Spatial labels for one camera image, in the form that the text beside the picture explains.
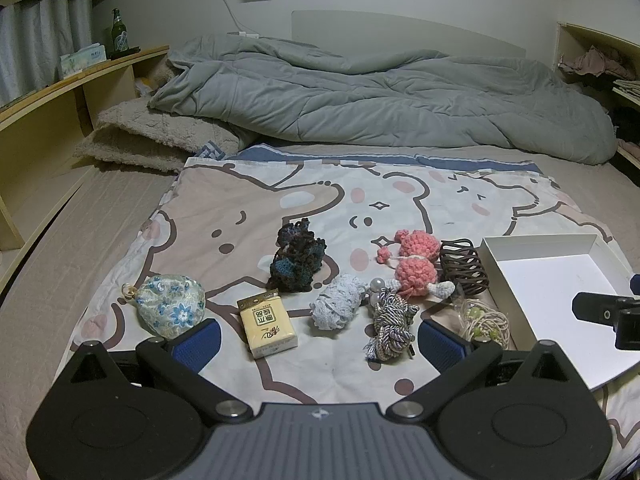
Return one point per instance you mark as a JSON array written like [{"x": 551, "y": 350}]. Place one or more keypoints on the grey quilt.
[{"x": 375, "y": 100}]

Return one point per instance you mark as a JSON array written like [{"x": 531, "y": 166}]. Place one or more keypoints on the green glass bottle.
[{"x": 118, "y": 37}]

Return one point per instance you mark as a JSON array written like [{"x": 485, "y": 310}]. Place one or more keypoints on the white lace roll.
[{"x": 337, "y": 302}]

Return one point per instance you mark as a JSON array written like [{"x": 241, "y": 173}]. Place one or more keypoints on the pink crumpled clothes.
[{"x": 595, "y": 62}]

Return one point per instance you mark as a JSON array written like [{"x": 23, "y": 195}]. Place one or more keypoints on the wooden bedside shelf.
[{"x": 45, "y": 125}]

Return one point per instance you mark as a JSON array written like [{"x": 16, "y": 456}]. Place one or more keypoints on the bear printed blanket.
[{"x": 300, "y": 195}]

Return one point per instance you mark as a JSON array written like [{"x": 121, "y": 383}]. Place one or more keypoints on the tissue box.
[{"x": 82, "y": 59}]

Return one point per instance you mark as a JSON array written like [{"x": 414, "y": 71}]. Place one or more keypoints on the grey curtain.
[{"x": 40, "y": 45}]

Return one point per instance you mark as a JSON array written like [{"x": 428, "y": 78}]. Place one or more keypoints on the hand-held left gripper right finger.
[{"x": 440, "y": 346}]

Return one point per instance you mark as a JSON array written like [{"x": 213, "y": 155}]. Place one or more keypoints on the dark crochet piece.
[{"x": 297, "y": 260}]

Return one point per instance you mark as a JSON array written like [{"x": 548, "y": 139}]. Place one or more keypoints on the yellow tissue packet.
[{"x": 267, "y": 327}]

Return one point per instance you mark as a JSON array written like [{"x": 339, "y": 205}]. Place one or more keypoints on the cream cubby shelf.
[{"x": 567, "y": 47}]

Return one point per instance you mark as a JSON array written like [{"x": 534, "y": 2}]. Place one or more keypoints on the folded beige clothes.
[{"x": 627, "y": 86}]

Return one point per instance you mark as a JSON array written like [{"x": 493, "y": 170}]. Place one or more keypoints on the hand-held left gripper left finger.
[{"x": 200, "y": 342}]

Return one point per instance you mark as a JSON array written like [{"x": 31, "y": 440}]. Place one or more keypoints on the blue floral fabric pouch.
[{"x": 172, "y": 305}]

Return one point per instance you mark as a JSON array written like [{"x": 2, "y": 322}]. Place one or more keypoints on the beige fluffy blanket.
[{"x": 140, "y": 135}]

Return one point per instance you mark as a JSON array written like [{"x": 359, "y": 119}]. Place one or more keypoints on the white cardboard box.
[{"x": 545, "y": 285}]

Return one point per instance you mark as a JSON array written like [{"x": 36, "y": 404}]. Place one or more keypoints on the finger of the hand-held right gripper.
[
  {"x": 595, "y": 306},
  {"x": 636, "y": 285}
]

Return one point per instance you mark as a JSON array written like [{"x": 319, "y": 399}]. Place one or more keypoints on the brown hair claw clip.
[{"x": 462, "y": 267}]

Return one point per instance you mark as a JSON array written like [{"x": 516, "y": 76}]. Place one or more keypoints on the folded pink clothes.
[{"x": 631, "y": 149}]

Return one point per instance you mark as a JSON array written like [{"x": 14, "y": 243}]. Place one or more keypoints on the dark clothes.
[{"x": 627, "y": 122}]

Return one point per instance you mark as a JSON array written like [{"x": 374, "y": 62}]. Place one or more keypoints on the pink crochet doll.
[{"x": 415, "y": 270}]

